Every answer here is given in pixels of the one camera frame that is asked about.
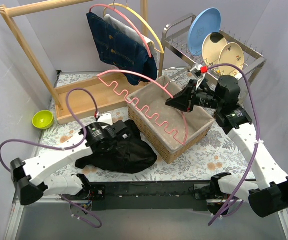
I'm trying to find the cream plate black spot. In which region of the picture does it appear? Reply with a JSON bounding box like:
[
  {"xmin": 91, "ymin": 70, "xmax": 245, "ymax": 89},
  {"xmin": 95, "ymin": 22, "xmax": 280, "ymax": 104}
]
[{"xmin": 202, "ymin": 32, "xmax": 227, "ymax": 66}]

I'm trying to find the metal dish rack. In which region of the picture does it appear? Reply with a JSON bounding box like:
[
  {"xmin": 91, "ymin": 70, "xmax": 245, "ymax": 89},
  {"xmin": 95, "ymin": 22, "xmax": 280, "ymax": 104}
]
[{"xmin": 158, "ymin": 13, "xmax": 267, "ymax": 111}]

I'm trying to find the blue denim skirt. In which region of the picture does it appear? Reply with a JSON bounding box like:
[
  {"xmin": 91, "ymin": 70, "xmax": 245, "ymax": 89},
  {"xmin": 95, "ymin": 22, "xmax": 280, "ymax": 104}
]
[{"xmin": 86, "ymin": 12, "xmax": 157, "ymax": 80}]

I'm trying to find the green bowl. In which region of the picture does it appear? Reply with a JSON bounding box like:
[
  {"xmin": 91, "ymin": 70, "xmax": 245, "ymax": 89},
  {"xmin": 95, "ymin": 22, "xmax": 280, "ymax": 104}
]
[{"xmin": 32, "ymin": 110, "xmax": 54, "ymax": 130}]

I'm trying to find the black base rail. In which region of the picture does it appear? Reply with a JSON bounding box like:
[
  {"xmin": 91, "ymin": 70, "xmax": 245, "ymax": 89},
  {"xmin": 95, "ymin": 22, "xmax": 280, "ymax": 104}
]
[{"xmin": 83, "ymin": 179, "xmax": 242, "ymax": 212}]

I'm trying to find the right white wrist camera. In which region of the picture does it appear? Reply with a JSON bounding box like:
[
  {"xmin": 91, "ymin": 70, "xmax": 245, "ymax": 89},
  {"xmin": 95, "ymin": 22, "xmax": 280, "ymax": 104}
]
[{"xmin": 189, "ymin": 63, "xmax": 208, "ymax": 90}]

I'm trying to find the blue plate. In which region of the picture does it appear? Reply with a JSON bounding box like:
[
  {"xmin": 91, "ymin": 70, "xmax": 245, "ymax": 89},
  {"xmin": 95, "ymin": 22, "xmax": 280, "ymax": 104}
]
[{"xmin": 187, "ymin": 7, "xmax": 221, "ymax": 56}]

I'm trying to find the pink hanger front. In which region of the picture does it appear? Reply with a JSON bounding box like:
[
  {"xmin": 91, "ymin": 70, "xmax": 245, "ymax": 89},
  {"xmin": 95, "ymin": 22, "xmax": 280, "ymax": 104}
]
[{"xmin": 89, "ymin": 3, "xmax": 152, "ymax": 58}]

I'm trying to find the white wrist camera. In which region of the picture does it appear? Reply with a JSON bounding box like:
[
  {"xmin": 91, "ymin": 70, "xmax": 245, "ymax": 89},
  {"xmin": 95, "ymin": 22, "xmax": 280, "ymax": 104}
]
[
  {"xmin": 189, "ymin": 63, "xmax": 208, "ymax": 90},
  {"xmin": 97, "ymin": 113, "xmax": 113, "ymax": 126}
]

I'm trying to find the floral tablecloth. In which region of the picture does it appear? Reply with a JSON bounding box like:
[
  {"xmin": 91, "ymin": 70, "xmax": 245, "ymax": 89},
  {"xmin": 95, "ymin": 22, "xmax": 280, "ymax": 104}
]
[{"xmin": 39, "ymin": 72, "xmax": 247, "ymax": 182}]

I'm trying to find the wooden clothes rack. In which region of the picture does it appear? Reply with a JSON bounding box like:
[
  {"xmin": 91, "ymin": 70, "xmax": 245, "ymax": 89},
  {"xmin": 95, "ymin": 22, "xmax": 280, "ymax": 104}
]
[{"xmin": 0, "ymin": 0, "xmax": 144, "ymax": 125}]

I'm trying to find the black garment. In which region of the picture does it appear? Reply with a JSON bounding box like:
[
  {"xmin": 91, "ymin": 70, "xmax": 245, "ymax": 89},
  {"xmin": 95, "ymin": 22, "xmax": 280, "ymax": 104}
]
[{"xmin": 75, "ymin": 119, "xmax": 157, "ymax": 174}]

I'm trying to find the wicker laundry basket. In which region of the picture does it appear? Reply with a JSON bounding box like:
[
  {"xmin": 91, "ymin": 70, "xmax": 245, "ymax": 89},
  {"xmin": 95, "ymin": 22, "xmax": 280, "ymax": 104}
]
[{"xmin": 127, "ymin": 75, "xmax": 214, "ymax": 164}]

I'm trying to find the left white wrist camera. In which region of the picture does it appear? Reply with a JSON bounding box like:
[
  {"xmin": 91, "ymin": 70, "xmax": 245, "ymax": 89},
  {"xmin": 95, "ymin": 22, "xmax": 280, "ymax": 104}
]
[{"xmin": 97, "ymin": 113, "xmax": 113, "ymax": 126}]

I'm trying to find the yellow hanger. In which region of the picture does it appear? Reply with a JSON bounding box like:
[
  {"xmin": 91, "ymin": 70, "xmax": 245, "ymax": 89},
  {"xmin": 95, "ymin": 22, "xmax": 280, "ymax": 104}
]
[{"xmin": 108, "ymin": 3, "xmax": 164, "ymax": 54}]

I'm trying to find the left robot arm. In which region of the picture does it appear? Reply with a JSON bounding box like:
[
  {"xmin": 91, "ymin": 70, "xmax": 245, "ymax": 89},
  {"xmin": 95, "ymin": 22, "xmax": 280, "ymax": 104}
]
[{"xmin": 10, "ymin": 120, "xmax": 131, "ymax": 206}]

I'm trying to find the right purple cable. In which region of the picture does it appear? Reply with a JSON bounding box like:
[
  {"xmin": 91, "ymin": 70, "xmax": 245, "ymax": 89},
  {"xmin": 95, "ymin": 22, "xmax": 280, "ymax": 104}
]
[{"xmin": 205, "ymin": 63, "xmax": 261, "ymax": 227}]

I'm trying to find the pink hanger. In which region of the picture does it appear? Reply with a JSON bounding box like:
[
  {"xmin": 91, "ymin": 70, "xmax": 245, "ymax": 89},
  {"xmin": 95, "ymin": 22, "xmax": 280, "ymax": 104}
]
[
  {"xmin": 89, "ymin": 3, "xmax": 152, "ymax": 58},
  {"xmin": 96, "ymin": 69, "xmax": 188, "ymax": 145}
]

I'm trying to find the cream plate flower print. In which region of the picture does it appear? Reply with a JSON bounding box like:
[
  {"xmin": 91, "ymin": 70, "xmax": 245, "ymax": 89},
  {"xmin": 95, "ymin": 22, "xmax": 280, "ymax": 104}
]
[{"xmin": 218, "ymin": 42, "xmax": 244, "ymax": 77}]

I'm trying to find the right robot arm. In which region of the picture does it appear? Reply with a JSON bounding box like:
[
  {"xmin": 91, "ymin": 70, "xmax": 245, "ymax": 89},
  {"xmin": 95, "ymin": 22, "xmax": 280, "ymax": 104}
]
[{"xmin": 165, "ymin": 75, "xmax": 288, "ymax": 218}]

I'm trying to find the white skirt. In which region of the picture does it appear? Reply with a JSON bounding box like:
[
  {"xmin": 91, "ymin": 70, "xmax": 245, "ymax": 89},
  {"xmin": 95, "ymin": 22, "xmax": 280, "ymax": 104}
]
[{"xmin": 103, "ymin": 14, "xmax": 158, "ymax": 60}]

